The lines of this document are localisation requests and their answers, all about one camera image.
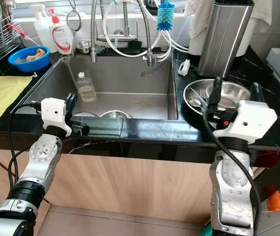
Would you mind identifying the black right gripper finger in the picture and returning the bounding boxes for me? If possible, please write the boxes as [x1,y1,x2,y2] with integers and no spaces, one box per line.
[250,82,265,104]
[208,76,224,115]

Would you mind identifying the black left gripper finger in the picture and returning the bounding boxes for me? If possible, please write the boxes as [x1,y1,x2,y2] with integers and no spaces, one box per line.
[64,92,78,119]

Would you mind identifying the medium steel bowl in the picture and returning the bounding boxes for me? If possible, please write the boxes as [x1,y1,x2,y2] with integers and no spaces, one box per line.
[205,80,252,110]

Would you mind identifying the steel spoon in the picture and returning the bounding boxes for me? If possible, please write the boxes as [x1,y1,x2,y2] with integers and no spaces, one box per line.
[188,88,214,116]

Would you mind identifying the clear plastic bottle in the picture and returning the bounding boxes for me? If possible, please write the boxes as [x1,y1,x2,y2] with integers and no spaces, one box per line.
[75,72,97,103]

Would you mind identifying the large steel bowl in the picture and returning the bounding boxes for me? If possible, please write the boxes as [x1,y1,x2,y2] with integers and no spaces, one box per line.
[183,79,253,121]

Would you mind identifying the yellow cloth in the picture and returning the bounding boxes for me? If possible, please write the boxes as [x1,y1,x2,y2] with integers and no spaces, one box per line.
[0,75,35,123]

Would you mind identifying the small white clip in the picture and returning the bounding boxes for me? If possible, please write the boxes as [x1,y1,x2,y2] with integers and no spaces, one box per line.
[178,58,191,77]

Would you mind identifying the white round container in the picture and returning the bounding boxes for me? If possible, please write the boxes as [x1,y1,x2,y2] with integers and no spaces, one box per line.
[188,27,209,56]

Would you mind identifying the tall steel container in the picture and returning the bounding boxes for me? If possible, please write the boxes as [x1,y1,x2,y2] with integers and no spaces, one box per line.
[196,0,256,78]

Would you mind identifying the tiny steel bowl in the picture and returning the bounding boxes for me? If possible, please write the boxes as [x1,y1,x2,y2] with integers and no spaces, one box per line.
[74,41,94,55]

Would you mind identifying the stainless steel sink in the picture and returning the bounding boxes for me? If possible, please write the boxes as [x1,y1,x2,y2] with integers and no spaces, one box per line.
[18,53,181,121]

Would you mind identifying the blue plastic bowl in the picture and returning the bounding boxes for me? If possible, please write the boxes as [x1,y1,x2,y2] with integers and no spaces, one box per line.
[8,46,51,73]

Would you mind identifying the tan rag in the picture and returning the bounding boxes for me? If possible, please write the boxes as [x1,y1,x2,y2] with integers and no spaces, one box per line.
[23,48,47,62]

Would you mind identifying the soap bottle with red pump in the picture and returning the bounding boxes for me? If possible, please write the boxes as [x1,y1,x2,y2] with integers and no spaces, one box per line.
[48,7,74,56]

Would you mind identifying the wooden base cabinet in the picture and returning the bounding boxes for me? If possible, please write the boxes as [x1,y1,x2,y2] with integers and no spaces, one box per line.
[0,147,266,227]

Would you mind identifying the flexible steel faucet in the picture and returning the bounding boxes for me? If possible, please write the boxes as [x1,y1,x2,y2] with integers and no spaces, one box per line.
[91,0,160,67]

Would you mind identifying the white hanging towel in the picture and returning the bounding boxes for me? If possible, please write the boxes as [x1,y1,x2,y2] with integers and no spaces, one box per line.
[187,0,219,37]
[253,0,273,32]

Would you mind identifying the white pump bottle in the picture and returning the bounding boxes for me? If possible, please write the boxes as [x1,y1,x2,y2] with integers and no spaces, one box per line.
[29,4,57,52]

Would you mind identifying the dark green sponge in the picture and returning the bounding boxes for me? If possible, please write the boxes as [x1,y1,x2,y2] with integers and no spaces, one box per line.
[127,41,142,52]

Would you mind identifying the round metal strainer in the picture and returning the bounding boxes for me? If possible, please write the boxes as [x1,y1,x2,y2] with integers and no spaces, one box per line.
[65,0,83,32]

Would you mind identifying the blue bottle brush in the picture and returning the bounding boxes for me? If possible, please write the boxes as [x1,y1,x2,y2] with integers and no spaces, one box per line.
[156,0,176,31]

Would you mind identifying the orange object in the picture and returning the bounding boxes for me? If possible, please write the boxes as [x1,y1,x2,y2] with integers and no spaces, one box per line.
[265,189,280,213]

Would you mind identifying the straight steel tap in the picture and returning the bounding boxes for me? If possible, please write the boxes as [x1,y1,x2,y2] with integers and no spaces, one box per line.
[97,0,138,44]

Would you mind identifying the green round object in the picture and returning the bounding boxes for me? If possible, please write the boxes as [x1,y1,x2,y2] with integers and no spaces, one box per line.
[199,224,214,236]

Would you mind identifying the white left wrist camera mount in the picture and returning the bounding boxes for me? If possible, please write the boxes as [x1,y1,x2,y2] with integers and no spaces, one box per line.
[40,97,73,136]

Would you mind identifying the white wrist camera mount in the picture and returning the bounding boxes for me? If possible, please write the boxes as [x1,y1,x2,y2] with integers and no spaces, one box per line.
[214,100,278,144]
[40,97,73,136]

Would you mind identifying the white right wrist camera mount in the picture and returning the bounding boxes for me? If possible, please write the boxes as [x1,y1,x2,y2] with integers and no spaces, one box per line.
[214,100,278,144]

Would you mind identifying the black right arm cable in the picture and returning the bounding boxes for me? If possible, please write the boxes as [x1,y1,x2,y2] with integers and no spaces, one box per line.
[201,111,263,232]

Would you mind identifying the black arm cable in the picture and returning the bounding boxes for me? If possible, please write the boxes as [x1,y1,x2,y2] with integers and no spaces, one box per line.
[201,111,263,232]
[7,101,45,197]

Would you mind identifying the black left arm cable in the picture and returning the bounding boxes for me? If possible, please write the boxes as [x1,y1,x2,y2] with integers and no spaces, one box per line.
[7,101,45,197]

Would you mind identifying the white hose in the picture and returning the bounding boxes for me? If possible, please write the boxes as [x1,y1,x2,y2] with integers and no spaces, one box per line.
[102,0,191,59]

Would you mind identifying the steel wire dish rack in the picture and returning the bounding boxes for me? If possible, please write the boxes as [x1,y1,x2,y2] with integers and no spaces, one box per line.
[0,0,20,67]

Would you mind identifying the red handled brush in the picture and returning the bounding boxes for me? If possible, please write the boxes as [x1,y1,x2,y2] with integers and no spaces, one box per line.
[7,22,35,47]

